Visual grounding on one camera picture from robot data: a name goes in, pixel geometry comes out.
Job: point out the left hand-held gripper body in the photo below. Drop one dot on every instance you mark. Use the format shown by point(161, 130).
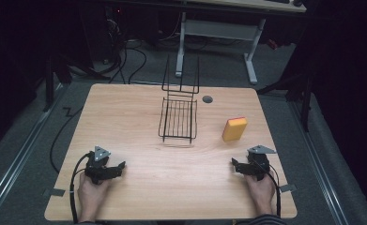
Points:
point(97, 162)

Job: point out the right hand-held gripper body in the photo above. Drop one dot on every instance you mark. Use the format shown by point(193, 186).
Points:
point(258, 164)

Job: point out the yellow sponge with red top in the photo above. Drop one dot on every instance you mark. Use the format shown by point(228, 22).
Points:
point(234, 129)

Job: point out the person's right hand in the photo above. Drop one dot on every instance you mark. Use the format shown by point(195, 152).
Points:
point(262, 193)

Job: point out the person's left hand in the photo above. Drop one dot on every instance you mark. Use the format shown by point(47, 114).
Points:
point(91, 197)

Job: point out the grey tape strip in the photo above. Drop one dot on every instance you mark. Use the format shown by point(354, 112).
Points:
point(288, 187)
point(55, 192)

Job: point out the black metal stand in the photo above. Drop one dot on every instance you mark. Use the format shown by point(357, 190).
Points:
point(303, 93)
point(51, 81)

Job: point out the small red object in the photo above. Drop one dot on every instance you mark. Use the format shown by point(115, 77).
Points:
point(272, 44)

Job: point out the black computer mouse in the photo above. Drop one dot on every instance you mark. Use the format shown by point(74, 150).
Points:
point(297, 2)

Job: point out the metal floor rail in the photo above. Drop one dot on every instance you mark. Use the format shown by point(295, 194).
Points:
point(18, 156)
point(320, 162)

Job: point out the desk with white metal frame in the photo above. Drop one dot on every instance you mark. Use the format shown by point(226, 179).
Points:
point(221, 31)

